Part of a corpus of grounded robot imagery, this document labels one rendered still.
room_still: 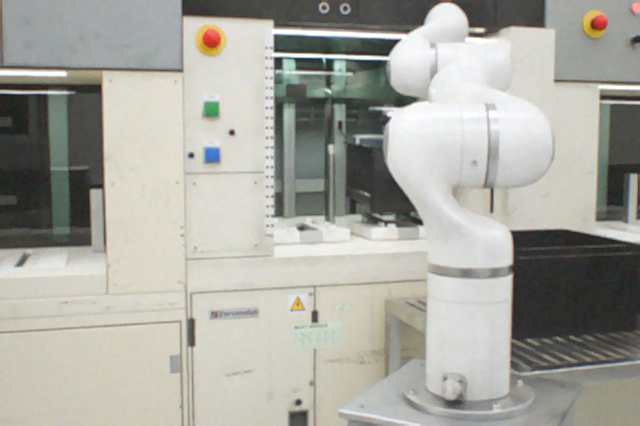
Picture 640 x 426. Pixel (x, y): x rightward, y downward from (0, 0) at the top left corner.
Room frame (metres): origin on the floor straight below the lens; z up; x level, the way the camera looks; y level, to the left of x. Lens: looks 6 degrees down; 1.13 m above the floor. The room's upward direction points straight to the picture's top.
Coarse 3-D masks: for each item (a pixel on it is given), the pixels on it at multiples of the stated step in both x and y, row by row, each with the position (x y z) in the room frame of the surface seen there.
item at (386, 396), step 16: (400, 368) 1.20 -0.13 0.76; (416, 368) 1.20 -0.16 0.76; (384, 384) 1.11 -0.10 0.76; (400, 384) 1.11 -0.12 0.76; (528, 384) 1.11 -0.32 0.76; (544, 384) 1.11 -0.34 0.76; (560, 384) 1.11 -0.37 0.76; (576, 384) 1.11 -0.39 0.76; (352, 400) 1.04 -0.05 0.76; (368, 400) 1.04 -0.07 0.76; (384, 400) 1.04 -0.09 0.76; (400, 400) 1.04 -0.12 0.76; (544, 400) 1.04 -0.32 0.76; (560, 400) 1.04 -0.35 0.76; (352, 416) 1.00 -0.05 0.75; (368, 416) 0.99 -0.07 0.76; (384, 416) 0.98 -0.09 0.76; (400, 416) 0.98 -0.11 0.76; (416, 416) 0.98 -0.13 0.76; (432, 416) 0.98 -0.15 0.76; (512, 416) 0.98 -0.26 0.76; (528, 416) 0.98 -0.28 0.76; (544, 416) 0.98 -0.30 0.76; (560, 416) 0.98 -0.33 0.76
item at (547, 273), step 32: (544, 256) 1.38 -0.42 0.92; (576, 256) 1.40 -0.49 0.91; (608, 256) 1.42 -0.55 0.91; (512, 288) 1.38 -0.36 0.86; (544, 288) 1.38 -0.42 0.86; (576, 288) 1.40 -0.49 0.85; (608, 288) 1.42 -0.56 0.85; (512, 320) 1.38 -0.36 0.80; (544, 320) 1.38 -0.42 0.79; (576, 320) 1.40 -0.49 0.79; (608, 320) 1.42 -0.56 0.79
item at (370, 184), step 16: (352, 144) 2.08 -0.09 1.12; (352, 160) 2.12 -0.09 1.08; (368, 160) 1.99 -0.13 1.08; (384, 160) 1.98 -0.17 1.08; (352, 176) 2.12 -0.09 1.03; (368, 176) 1.99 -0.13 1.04; (384, 176) 1.98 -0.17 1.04; (352, 192) 2.11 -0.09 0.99; (368, 192) 1.99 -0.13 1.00; (384, 192) 1.99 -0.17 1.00; (400, 192) 2.00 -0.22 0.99; (352, 208) 2.17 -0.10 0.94; (368, 208) 2.07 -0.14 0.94; (384, 208) 1.99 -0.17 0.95; (400, 208) 2.00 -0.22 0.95; (416, 208) 2.01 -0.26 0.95; (384, 224) 2.01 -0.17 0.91
